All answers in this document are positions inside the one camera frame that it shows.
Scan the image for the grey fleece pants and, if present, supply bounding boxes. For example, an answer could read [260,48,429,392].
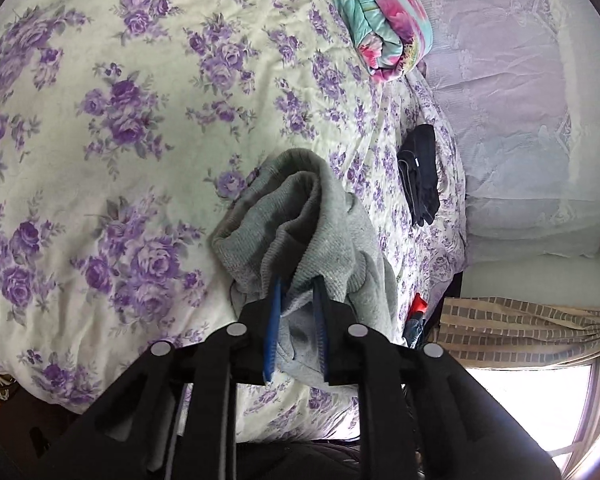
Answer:
[211,148,398,389]

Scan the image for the blue denim jeans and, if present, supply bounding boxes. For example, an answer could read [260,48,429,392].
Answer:
[403,312,425,349]

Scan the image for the red cloth item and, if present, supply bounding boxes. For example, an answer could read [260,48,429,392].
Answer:
[407,292,428,321]

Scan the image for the beige checkered curtain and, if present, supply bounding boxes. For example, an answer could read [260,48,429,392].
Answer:
[432,297,600,370]

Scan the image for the folded black pants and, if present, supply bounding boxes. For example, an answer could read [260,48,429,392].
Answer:
[398,124,440,226]

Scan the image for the purple floral bed quilt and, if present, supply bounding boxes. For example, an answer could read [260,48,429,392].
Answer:
[0,0,466,413]

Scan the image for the folded teal pink floral blanket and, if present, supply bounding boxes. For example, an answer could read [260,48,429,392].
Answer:
[332,0,434,81]

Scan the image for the lavender lace bed cover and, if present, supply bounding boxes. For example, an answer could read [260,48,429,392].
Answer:
[422,0,600,262]

